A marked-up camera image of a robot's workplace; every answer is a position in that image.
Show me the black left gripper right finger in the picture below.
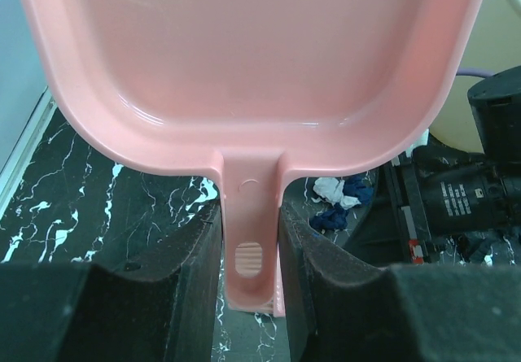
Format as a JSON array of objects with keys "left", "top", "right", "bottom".
[{"left": 278, "top": 203, "right": 520, "bottom": 361}]

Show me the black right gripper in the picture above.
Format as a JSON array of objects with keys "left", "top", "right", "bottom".
[{"left": 343, "top": 145, "right": 520, "bottom": 268}]

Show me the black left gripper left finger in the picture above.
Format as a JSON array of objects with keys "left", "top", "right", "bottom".
[{"left": 1, "top": 201, "right": 222, "bottom": 361}]

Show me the pink plastic dustpan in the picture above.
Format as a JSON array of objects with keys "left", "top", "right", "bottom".
[{"left": 20, "top": 0, "right": 483, "bottom": 311}]

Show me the pink hand brush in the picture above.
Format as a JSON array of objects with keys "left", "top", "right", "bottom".
[{"left": 227, "top": 242, "right": 286, "bottom": 317}]

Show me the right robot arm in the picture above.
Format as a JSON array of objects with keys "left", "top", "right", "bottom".
[{"left": 342, "top": 68, "right": 520, "bottom": 267}]

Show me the blue paper scrap left edge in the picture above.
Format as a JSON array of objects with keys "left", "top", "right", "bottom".
[{"left": 343, "top": 175, "right": 374, "bottom": 205}]

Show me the large blue paper scrap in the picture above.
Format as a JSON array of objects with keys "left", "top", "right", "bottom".
[{"left": 309, "top": 204, "right": 349, "bottom": 232}]

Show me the white paper scrap left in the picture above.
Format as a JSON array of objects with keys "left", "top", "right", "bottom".
[{"left": 313, "top": 177, "right": 361, "bottom": 210}]

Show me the beige plastic bucket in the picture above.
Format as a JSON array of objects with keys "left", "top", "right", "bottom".
[{"left": 430, "top": 0, "right": 520, "bottom": 152}]

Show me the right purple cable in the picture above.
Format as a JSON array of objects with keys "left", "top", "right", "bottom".
[{"left": 455, "top": 67, "right": 496, "bottom": 79}]

